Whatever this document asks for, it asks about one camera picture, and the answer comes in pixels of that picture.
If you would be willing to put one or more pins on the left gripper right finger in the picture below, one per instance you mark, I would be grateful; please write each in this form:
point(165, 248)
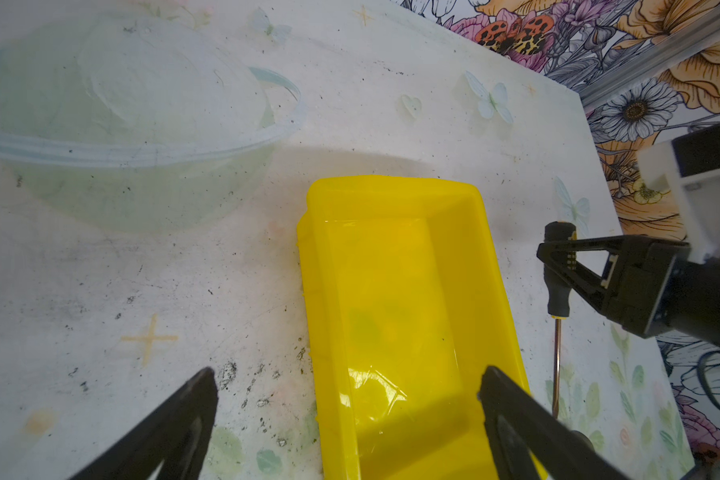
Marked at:
point(522, 435)

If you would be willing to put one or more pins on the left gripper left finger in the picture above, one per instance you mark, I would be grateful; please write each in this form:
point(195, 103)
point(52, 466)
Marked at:
point(170, 443)

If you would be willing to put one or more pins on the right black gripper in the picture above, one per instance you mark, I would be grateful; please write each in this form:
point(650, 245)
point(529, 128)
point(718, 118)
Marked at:
point(631, 289)

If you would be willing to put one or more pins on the black yellow screwdriver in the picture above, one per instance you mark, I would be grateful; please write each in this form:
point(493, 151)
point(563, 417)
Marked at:
point(558, 306)

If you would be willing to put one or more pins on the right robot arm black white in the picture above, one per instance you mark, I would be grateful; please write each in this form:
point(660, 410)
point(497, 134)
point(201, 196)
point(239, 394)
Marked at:
point(691, 302)

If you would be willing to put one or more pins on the yellow plastic bin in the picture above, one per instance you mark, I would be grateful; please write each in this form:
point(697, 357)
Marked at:
point(406, 309)

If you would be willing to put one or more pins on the clear plastic bowl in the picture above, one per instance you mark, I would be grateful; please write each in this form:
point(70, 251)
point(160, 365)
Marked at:
point(139, 124)

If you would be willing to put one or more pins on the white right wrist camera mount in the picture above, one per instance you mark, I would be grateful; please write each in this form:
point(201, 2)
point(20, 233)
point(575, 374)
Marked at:
point(689, 168)

